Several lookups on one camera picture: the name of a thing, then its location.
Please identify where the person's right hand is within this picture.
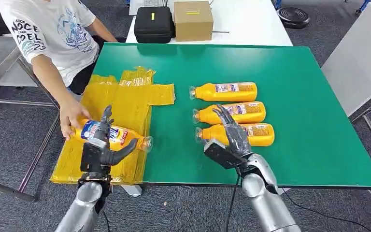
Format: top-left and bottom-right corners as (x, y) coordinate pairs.
(59, 99), (92, 142)

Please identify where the orange drink bottle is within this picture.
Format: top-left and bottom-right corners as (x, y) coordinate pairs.
(71, 119), (154, 153)
(189, 82), (258, 102)
(195, 123), (275, 147)
(192, 101), (267, 125)

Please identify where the black floor cable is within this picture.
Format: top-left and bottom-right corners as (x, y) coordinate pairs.
(281, 188), (371, 232)

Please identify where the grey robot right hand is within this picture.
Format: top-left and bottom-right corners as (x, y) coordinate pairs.
(212, 104), (253, 159)

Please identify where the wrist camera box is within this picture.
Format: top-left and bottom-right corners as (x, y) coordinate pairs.
(203, 138), (247, 170)
(80, 141), (109, 175)

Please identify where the white desk under bag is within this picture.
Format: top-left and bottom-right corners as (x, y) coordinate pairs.
(0, 30), (82, 111)

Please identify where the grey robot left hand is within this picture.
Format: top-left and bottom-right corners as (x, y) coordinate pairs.
(91, 104), (139, 167)

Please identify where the black zip case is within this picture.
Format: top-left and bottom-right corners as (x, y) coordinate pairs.
(134, 6), (176, 44)

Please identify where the person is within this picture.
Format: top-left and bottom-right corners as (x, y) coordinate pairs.
(0, 0), (119, 142)

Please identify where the green table mat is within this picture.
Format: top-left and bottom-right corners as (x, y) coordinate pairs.
(92, 42), (371, 189)

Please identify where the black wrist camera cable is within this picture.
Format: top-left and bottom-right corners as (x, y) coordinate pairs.
(225, 166), (242, 232)

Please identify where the yellow plastic sheet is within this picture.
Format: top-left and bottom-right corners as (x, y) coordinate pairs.
(50, 66), (176, 186)

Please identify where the white side table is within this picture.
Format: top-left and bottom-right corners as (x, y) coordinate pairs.
(321, 1), (371, 164)

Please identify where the round black floor device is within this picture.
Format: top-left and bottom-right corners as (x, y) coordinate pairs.
(276, 7), (311, 29)

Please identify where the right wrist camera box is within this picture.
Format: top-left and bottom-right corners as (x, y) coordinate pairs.
(203, 138), (247, 170)

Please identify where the brown cardboard box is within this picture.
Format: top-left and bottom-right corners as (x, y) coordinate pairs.
(173, 0), (214, 42)

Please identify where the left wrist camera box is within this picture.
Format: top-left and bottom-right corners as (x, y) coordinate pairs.
(80, 141), (109, 175)

